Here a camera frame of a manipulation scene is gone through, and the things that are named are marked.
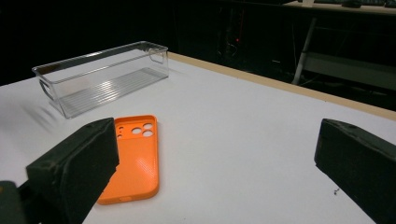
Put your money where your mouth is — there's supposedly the orange phone case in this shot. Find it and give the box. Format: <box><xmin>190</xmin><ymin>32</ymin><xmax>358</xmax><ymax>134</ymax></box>
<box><xmin>96</xmin><ymin>114</ymin><xmax>161</xmax><ymax>205</ymax></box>

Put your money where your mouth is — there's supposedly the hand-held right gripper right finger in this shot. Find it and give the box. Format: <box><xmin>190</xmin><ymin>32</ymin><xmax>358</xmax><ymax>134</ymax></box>
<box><xmin>314</xmin><ymin>118</ymin><xmax>396</xmax><ymax>224</ymax></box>

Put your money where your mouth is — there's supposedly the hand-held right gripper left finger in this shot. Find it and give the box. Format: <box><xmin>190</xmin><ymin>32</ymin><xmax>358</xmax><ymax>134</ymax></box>
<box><xmin>25</xmin><ymin>117</ymin><xmax>120</xmax><ymax>224</ymax></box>

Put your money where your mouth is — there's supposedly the white table sheet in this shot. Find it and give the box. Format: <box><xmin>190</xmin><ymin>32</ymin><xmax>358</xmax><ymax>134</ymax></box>
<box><xmin>0</xmin><ymin>50</ymin><xmax>396</xmax><ymax>224</ymax></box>

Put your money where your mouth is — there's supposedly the desk with white legs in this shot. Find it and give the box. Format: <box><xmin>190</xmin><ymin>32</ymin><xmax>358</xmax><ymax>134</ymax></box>
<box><xmin>284</xmin><ymin>0</ymin><xmax>396</xmax><ymax>91</ymax></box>

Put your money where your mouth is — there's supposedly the clear plastic bin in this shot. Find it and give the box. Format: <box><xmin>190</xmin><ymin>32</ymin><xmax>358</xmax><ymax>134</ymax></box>
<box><xmin>32</xmin><ymin>40</ymin><xmax>170</xmax><ymax>119</ymax></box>

